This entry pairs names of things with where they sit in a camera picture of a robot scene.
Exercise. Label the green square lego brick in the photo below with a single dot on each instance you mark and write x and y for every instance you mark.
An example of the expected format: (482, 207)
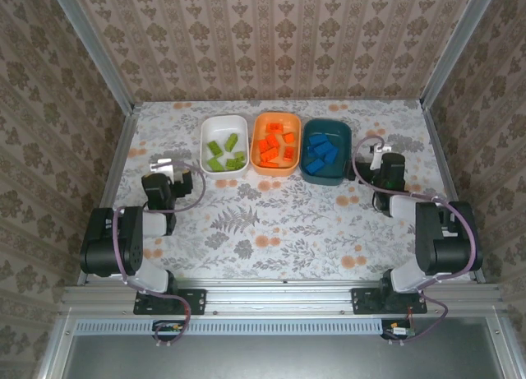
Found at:
(239, 155)

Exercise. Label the orange lego brick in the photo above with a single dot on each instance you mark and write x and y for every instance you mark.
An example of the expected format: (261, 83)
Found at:
(274, 127)
(289, 153)
(268, 154)
(272, 141)
(263, 145)
(289, 137)
(270, 164)

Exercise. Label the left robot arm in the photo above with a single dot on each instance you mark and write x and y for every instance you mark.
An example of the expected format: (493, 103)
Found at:
(123, 247)

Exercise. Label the teal plastic container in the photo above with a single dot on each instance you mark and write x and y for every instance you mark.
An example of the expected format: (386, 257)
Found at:
(341, 128)

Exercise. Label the white plastic container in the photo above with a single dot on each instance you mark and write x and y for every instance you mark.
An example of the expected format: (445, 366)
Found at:
(224, 126)

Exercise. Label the orange plastic container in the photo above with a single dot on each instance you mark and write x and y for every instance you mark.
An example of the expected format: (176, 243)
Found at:
(257, 126)

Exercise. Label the floral printed table cover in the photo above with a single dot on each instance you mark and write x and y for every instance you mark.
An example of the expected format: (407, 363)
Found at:
(287, 255)

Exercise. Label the small electronics board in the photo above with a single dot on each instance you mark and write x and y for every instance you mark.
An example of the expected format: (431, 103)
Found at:
(400, 330)
(166, 326)

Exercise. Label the grey metal panel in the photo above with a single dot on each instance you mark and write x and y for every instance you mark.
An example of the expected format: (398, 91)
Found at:
(267, 358)

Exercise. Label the aluminium table side rail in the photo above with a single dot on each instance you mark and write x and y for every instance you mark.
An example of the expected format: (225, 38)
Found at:
(436, 140)
(120, 153)

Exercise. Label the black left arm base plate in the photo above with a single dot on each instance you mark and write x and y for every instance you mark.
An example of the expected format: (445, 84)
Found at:
(197, 301)

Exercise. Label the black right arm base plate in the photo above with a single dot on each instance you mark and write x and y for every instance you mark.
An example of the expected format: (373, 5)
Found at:
(361, 301)

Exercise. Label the aluminium upright frame post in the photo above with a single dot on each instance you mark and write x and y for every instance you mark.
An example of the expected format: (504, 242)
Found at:
(98, 54)
(456, 46)

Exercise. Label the aluminium frame cross rail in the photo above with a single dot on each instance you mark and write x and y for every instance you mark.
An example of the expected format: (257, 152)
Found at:
(279, 299)

